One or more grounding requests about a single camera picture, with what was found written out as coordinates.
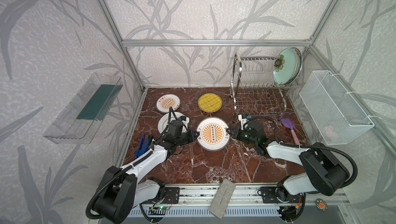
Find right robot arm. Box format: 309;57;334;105
226;115;358;224

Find orange sunburst plate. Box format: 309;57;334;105
155;94;181;113
197;117;230;151

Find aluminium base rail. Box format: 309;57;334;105
128;183;352;220

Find white wire basket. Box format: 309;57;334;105
300;70;375;145

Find steel dish rack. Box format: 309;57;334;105
230;53;299;117

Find dark green rimmed white plate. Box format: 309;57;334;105
292;47;303;81

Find grey sponge block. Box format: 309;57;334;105
209;179;236;219

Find clear plastic wall shelf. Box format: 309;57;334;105
43;73;123;145

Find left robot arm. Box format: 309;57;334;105
85;108;200;224

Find yellow green woven plate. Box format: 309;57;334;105
198;93;223;113

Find white plate with green rim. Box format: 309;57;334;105
157;112;183;133

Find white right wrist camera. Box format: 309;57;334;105
238;114;251;130

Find light green flower plate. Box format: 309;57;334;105
273;48;297;85

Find blue handled tool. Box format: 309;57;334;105
135;134;153;159

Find small round orange gadget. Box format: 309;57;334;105
316;199;328;211

